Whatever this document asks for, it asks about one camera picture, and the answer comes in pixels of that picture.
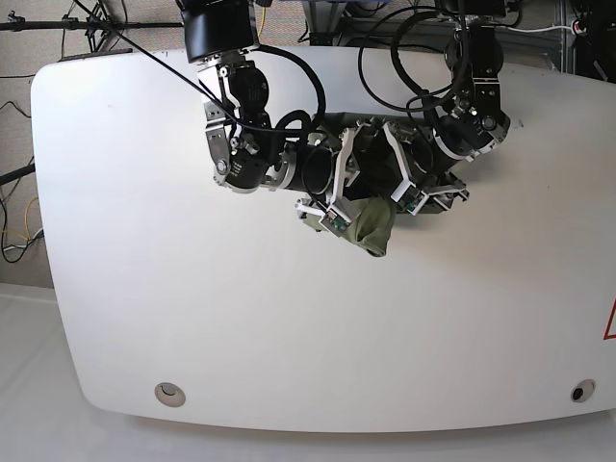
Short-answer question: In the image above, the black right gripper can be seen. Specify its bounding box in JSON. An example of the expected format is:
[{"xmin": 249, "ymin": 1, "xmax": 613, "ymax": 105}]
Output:
[{"xmin": 288, "ymin": 141, "xmax": 338, "ymax": 196}]

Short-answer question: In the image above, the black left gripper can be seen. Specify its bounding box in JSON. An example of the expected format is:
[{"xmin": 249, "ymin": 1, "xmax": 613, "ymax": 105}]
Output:
[{"xmin": 398, "ymin": 127, "xmax": 457, "ymax": 193}]

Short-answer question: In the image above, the green T-shirt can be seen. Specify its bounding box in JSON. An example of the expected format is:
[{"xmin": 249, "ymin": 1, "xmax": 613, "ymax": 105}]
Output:
[{"xmin": 300, "ymin": 111, "xmax": 463, "ymax": 259}]

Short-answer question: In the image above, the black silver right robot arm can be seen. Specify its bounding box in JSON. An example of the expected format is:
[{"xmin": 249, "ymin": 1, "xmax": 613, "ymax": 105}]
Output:
[{"xmin": 178, "ymin": 1, "xmax": 342, "ymax": 200}]

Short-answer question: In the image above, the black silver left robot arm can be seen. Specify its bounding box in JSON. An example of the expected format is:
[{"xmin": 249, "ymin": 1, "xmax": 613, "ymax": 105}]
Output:
[{"xmin": 357, "ymin": 1, "xmax": 510, "ymax": 197}]

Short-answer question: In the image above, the black tripod stand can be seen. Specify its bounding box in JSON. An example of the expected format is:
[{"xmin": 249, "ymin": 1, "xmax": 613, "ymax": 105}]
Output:
[{"xmin": 1, "ymin": 1, "xmax": 183, "ymax": 53}]

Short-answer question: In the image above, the left table grommet hole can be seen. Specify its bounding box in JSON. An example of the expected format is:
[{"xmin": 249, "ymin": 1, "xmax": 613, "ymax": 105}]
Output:
[{"xmin": 154, "ymin": 382, "xmax": 186, "ymax": 408}]

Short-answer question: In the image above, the table grommet hole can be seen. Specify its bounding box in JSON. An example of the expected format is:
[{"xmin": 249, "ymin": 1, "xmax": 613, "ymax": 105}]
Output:
[
  {"xmin": 571, "ymin": 379, "xmax": 597, "ymax": 402},
  {"xmin": 154, "ymin": 382, "xmax": 186, "ymax": 408}
]

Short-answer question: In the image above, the right table grommet hole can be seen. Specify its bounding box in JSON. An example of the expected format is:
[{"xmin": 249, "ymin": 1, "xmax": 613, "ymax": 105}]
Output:
[{"xmin": 571, "ymin": 379, "xmax": 597, "ymax": 402}]

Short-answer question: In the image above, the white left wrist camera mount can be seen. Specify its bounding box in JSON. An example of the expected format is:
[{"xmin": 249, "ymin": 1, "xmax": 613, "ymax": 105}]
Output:
[{"xmin": 379, "ymin": 119, "xmax": 471, "ymax": 216}]

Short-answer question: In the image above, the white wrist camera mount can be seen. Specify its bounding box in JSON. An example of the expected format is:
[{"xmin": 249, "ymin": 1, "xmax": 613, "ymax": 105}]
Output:
[
  {"xmin": 379, "ymin": 119, "xmax": 471, "ymax": 216},
  {"xmin": 295, "ymin": 120, "xmax": 378, "ymax": 237}
]

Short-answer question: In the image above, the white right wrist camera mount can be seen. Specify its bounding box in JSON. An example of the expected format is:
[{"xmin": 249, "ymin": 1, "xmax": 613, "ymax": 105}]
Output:
[{"xmin": 295, "ymin": 120, "xmax": 378, "ymax": 237}]

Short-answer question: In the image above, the yellow cable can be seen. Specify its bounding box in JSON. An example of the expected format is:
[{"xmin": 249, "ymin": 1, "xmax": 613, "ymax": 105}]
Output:
[{"xmin": 247, "ymin": 4, "xmax": 269, "ymax": 48}]

